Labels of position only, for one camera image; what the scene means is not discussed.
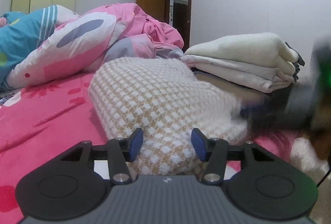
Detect beige checkered knit coat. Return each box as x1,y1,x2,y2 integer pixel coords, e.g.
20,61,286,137
89,58,247,175

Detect right forearm fleece sleeve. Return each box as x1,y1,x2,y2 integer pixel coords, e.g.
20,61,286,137
289,132,329,183

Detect folded white clothes stack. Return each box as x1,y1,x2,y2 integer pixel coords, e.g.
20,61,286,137
181,32,298,93

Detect dark folded garment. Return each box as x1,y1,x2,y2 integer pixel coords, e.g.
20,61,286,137
293,50,305,82

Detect pink floral bed sheet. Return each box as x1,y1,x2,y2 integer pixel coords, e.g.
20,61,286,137
0,71,306,224

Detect pink rabbit quilt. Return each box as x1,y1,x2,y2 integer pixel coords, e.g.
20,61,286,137
5,3,184,90

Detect blue cartoon quilt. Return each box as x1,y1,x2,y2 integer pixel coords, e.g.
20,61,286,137
0,6,58,92

